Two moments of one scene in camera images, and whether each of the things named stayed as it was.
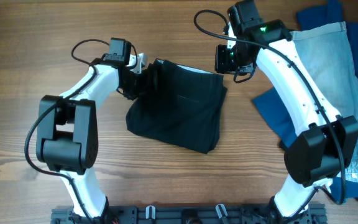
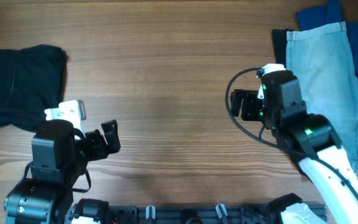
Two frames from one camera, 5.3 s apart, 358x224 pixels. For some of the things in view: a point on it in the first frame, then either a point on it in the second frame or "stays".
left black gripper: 145,86 to 100,149
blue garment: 271,108 stays
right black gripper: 222,65 to 251,98
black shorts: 184,107 to 18,85
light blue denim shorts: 326,48 stays
